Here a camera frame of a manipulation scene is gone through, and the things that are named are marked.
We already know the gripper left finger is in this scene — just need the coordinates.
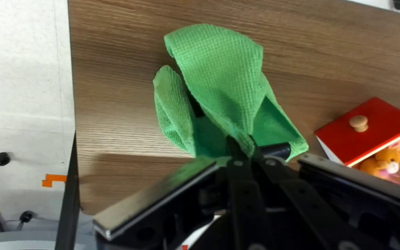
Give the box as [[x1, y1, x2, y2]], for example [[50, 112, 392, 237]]
[[93, 136, 270, 250]]

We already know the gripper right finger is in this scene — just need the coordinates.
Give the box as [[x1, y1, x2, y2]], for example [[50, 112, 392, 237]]
[[253, 142, 400, 250]]

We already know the green cloth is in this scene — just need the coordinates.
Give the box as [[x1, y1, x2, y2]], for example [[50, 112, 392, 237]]
[[152, 23, 309, 162]]

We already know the orange stuffed animal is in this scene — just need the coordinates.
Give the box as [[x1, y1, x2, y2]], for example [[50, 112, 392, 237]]
[[358, 137, 400, 182]]

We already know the red front wooden drawer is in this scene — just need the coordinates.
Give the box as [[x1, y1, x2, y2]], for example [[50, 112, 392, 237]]
[[314, 97, 400, 193]]

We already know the wooden drawer knob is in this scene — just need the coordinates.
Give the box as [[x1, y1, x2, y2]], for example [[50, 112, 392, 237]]
[[349, 115, 369, 133]]

